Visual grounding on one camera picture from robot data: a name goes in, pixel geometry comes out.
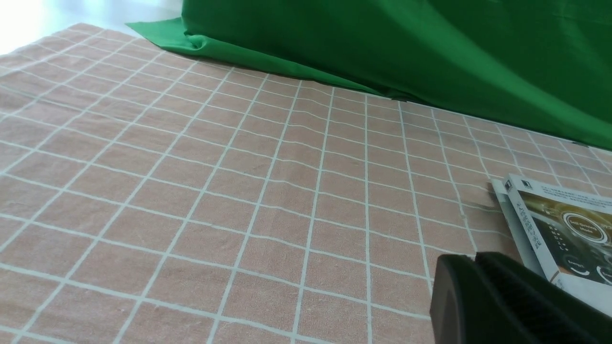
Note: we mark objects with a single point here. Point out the middle white book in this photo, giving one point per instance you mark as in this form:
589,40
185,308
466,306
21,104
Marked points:
525,251

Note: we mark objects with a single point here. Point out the pink checkered tablecloth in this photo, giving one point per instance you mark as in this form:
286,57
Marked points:
148,198

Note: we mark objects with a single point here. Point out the top self-driving textbook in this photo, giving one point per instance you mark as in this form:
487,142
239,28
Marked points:
570,234

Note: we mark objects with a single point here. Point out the green backdrop cloth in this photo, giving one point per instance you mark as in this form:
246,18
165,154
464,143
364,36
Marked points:
543,65

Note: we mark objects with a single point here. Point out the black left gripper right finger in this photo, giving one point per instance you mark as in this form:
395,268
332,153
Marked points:
543,311

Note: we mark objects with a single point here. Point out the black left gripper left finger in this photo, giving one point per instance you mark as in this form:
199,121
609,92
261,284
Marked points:
464,308

